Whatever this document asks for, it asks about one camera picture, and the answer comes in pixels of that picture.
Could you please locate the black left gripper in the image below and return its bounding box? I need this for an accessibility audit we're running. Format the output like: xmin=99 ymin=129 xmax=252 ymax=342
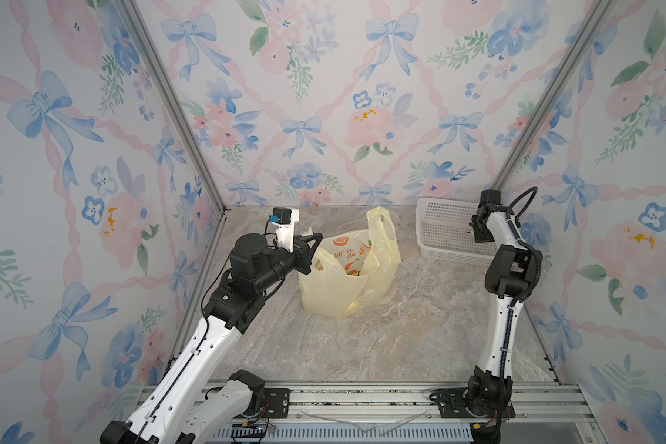
xmin=255 ymin=232 xmax=322 ymax=296

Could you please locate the yellow plastic bag orange print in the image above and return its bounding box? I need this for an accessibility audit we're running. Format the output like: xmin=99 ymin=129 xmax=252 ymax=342
xmin=299 ymin=207 xmax=401 ymax=318

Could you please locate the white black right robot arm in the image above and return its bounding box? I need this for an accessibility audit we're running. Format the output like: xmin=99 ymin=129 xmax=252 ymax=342
xmin=464 ymin=187 xmax=542 ymax=422

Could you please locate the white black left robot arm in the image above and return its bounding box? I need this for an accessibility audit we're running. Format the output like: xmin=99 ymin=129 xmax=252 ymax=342
xmin=99 ymin=233 xmax=323 ymax=443

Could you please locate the white perforated plastic basket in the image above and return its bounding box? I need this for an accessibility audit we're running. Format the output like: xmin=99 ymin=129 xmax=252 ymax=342
xmin=416 ymin=198 xmax=497 ymax=268

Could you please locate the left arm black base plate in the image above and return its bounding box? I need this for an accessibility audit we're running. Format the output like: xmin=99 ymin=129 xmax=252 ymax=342
xmin=235 ymin=388 xmax=292 ymax=420

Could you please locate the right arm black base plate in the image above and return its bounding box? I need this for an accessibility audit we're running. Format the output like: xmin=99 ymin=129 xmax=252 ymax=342
xmin=429 ymin=387 xmax=501 ymax=421

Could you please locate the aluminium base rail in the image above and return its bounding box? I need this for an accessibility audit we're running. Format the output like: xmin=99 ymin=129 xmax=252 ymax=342
xmin=138 ymin=379 xmax=610 ymax=444

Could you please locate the right aluminium corner post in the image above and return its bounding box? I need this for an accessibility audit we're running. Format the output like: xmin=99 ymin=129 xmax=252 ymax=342
xmin=491 ymin=0 xmax=615 ymax=190

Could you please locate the aluminium corner post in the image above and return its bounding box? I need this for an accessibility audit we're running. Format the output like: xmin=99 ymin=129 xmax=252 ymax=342
xmin=491 ymin=0 xmax=615 ymax=190
xmin=115 ymin=0 xmax=226 ymax=216

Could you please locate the left aluminium corner post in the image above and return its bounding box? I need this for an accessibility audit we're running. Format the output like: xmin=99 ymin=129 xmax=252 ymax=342
xmin=115 ymin=0 xmax=226 ymax=216

